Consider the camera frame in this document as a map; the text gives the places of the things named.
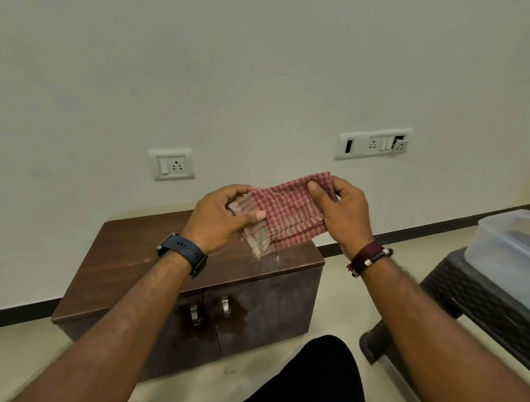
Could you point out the person's left forearm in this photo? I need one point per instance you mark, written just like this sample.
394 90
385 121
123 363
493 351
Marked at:
111 327

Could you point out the dark brown wicker stool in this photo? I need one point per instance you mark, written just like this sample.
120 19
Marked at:
468 306

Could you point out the person's right thumb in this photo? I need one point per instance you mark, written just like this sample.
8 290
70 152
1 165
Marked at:
318 194

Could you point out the dark brown wooden cabinet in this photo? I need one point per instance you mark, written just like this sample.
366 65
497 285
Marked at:
174 273

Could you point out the person's right hand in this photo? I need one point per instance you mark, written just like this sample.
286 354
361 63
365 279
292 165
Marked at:
348 215

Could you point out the wide white switch panel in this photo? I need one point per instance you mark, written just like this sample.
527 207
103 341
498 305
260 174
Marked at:
372 143

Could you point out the person's left thumb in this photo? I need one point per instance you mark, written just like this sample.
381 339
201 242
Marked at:
247 217

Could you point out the person's black trouser leg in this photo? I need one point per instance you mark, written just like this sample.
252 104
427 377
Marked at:
314 372

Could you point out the small white wall socket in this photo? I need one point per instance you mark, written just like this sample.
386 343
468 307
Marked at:
171 165

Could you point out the black smartwatch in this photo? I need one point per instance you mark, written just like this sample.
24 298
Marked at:
186 252

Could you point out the person's left hand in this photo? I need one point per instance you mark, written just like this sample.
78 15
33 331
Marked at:
211 219

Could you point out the red checkered cloth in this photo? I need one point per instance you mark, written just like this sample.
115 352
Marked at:
285 213

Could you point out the person's right forearm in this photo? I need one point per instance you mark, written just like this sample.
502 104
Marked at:
430 331

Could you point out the translucent plastic container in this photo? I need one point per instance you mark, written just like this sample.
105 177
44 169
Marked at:
503 244

